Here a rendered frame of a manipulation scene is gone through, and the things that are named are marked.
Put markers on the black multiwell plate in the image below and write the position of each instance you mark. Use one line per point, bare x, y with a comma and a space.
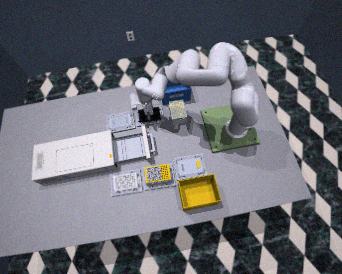
155, 116

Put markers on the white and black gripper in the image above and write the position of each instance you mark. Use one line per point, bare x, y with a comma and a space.
147, 109

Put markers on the blue plastic bin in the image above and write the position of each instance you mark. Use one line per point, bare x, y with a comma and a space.
181, 94

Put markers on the yellow open tray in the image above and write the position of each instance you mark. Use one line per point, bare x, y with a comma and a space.
198, 190

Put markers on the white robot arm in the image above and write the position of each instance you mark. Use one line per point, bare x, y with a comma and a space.
225, 61

